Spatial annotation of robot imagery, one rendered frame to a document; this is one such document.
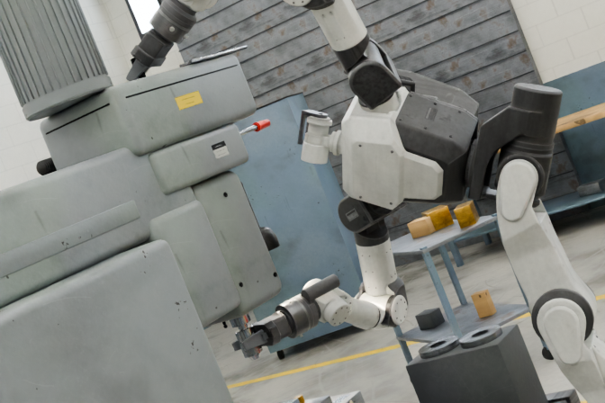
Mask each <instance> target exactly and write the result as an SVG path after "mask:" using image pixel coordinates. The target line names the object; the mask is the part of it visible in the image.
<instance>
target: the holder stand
mask: <svg viewBox="0 0 605 403"><path fill-rule="evenodd" d="M418 352H419V354H418V355H417V356H416V357H415V358H414V359H413V360H412V361H411V362H410V363H408V364H407V365H406V370H407V372H408V374H409V376H410V379H411V383H412V385H413V388H414V389H415V392H416V394H417V397H418V399H419V402H420V403H548V401H547V398H546V394H545V392H544V390H543V387H542V385H541V382H540V380H539V378H538V376H537V372H536V369H535V367H534V364H533V362H532V360H531V358H530V355H529V352H528V348H527V347H526V344H525V342H524V339H523V337H522V334H521V333H520V330H519V326H518V325H517V324H515V325H511V326H507V327H500V326H499V325H492V326H488V327H482V328H479V329H477V330H475V331H473V332H471V333H469V334H467V335H465V336H463V337H460V338H458V336H445V337H442V338H439V339H437V340H435V341H432V342H430V343H428V344H426V345H424V346H422V347H421V348H420V349H419V351H418Z"/></svg>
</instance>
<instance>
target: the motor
mask: <svg viewBox="0 0 605 403"><path fill-rule="evenodd" d="M0 57H1V59H2V61H3V64H4V66H5V70H6V72H7V75H8V76H9V79H10V81H11V83H12V86H13V88H14V91H15V94H16V96H17V98H18V101H19V103H20V105H21V107H22V108H23V114H24V117H25V119H26V120H27V121H36V120H40V119H43V118H47V117H50V116H51V115H53V114H55V113H57V112H60V111H63V110H65V109H67V108H68V107H70V106H72V105H74V104H76V103H79V102H81V101H83V100H85V99H86V98H88V97H90V96H92V95H94V94H97V93H100V92H102V91H103V90H105V89H107V88H109V87H111V86H113V82H112V80H111V78H110V77H109V76H108V72H107V69H106V67H105V64H104V61H103V59H102V56H101V54H100V52H99V49H98V48H97V45H96V43H95V39H94V36H93V34H92V32H91V30H90V28H89V25H88V23H87V20H86V17H85V15H84V12H83V10H82V8H81V5H80V3H79V1H78V0H0Z"/></svg>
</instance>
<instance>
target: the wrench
mask: <svg viewBox="0 0 605 403"><path fill-rule="evenodd" d="M246 48H247V46H243V47H239V48H236V49H230V50H226V51H223V52H220V53H216V54H213V55H209V56H206V57H200V58H194V59H191V60H189V62H187V63H184V64H181V65H179V66H180V67H185V66H188V65H192V64H194V63H198V62H202V61H205V60H208V59H212V58H217V57H221V56H224V55H228V54H231V53H234V52H238V51H241V50H244V49H246Z"/></svg>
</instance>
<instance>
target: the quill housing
mask: <svg viewBox="0 0 605 403"><path fill-rule="evenodd" d="M191 187H192V190H193V192H194V196H195V198H196V200H197V201H199V202H200V203H201V204H202V205H203V208H204V211H205V213H206V216H207V218H208V220H209V222H210V225H211V227H212V231H213V233H214V235H215V237H216V240H217V242H218V245H219V247H220V250H221V253H222V255H223V257H224V260H225V262H226V265H227V266H228V269H229V271H230V275H231V278H232V280H233V281H234V284H235V286H236V289H237V291H238V294H239V297H240V304H239V305H238V307H237V308H235V309H234V310H232V311H230V312H229V313H227V314H226V315H224V316H222V317H221V318H218V319H217V320H215V321H213V322H212V323H211V324H209V325H208V326H211V325H215V324H218V323H221V322H224V321H228V320H231V319H234V318H240V317H243V316H245V315H246V314H248V313H249V312H250V311H252V310H253V309H256V308H257V307H259V306H260V305H262V304H264V303H265V302H267V301H268V300H271V299H272V298H274V297H275V296H276V295H277V294H278V293H279V292H280V290H281V288H282V284H281V281H280V278H279V276H278V274H277V271H276V269H275V266H274V263H273V261H272V258H271V256H270V254H269V252H268V249H267V247H266V243H265V240H264V239H263V237H262V234H261V232H260V229H259V227H258V224H257V221H256V219H255V216H254V214H253V211H252V209H251V207H250V205H249V203H248V199H247V196H246V194H245V192H244V190H243V187H242V185H241V182H240V180H239V178H238V176H237V175H236V174H235V173H233V172H231V171H225V172H223V173H220V174H218V175H215V176H213V177H210V178H208V179H206V180H203V181H201V182H200V183H197V184H193V185H191ZM208 326H207V327H208Z"/></svg>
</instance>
